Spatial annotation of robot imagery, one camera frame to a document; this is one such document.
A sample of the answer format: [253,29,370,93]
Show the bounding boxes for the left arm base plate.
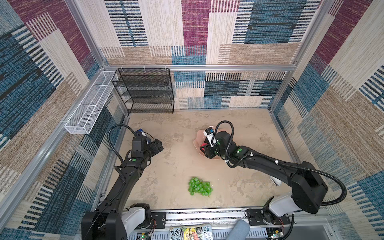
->
[135,212,167,231]

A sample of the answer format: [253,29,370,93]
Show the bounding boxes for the printed snack bag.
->
[169,224,213,240]

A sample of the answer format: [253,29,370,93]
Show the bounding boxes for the pink scalloped fruit bowl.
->
[193,130,212,158]

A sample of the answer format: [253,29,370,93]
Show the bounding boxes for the grey cylindrical padded handle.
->
[226,220,250,240]

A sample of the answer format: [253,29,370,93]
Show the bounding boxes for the black wire shelf rack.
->
[112,68,175,114]

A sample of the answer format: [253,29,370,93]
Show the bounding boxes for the small white device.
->
[270,176,282,187]

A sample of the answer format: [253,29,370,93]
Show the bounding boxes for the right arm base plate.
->
[245,208,291,226]

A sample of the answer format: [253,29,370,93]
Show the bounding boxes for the white mesh wall basket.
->
[65,71,115,135]

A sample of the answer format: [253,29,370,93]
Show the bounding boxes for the green fake grape bunch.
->
[188,177,213,197]

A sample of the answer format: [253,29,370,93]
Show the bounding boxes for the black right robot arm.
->
[200,121,348,225]

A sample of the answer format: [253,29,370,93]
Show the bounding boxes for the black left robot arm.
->
[81,131,164,240]

